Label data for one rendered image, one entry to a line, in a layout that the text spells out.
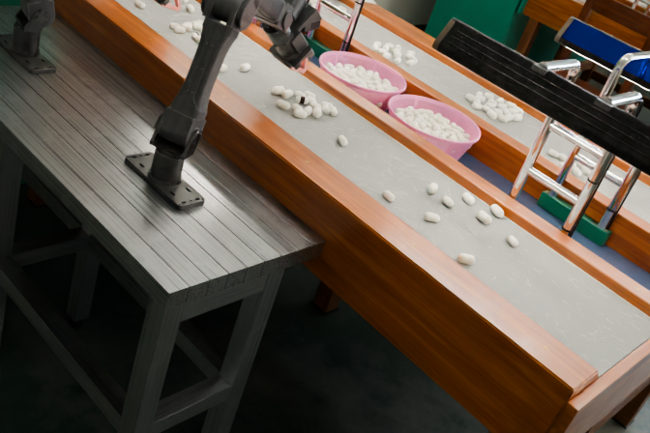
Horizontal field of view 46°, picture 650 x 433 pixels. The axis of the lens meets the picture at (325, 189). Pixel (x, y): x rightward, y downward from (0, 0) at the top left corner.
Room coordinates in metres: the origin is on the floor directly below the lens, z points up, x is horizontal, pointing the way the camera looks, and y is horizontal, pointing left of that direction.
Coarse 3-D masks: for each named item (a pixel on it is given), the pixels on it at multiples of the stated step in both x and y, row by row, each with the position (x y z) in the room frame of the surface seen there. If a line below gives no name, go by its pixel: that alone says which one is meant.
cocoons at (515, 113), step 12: (312, 0) 2.73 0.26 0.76; (372, 48) 2.45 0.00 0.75; (384, 48) 2.47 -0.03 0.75; (396, 48) 2.50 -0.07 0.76; (396, 60) 2.40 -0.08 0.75; (408, 60) 2.43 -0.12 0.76; (468, 96) 2.30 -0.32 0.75; (480, 96) 2.32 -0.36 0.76; (492, 96) 2.38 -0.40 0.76; (480, 108) 2.24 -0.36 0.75; (492, 108) 2.29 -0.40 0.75; (504, 108) 2.29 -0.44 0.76; (516, 108) 2.33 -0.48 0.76; (504, 120) 2.21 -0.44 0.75; (516, 120) 2.26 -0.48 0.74; (552, 156) 2.07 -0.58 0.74; (564, 156) 2.07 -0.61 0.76; (576, 168) 2.01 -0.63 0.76; (588, 168) 2.04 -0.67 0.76
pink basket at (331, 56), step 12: (324, 60) 2.18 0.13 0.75; (336, 60) 2.24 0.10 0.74; (348, 60) 2.26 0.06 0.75; (360, 60) 2.28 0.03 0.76; (372, 60) 2.28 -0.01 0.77; (384, 72) 2.26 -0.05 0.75; (396, 72) 2.24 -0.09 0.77; (348, 84) 2.02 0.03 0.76; (396, 84) 2.21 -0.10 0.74; (372, 96) 2.04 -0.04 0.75; (384, 108) 2.10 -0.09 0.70
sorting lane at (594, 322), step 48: (144, 0) 2.19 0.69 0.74; (192, 0) 2.34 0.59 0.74; (192, 48) 1.95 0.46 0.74; (240, 48) 2.07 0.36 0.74; (240, 96) 1.76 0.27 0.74; (336, 144) 1.68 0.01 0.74; (384, 144) 1.77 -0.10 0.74; (432, 240) 1.39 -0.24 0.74; (480, 240) 1.46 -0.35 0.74; (528, 240) 1.54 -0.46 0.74; (528, 288) 1.33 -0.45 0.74; (576, 288) 1.40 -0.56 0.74; (576, 336) 1.23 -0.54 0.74; (624, 336) 1.28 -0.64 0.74
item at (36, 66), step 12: (0, 36) 1.76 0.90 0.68; (12, 36) 1.78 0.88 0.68; (24, 36) 1.69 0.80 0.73; (36, 36) 1.71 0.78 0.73; (12, 48) 1.69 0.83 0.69; (24, 48) 1.69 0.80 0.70; (36, 48) 1.71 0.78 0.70; (24, 60) 1.67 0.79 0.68; (36, 60) 1.69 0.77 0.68; (36, 72) 1.64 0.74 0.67
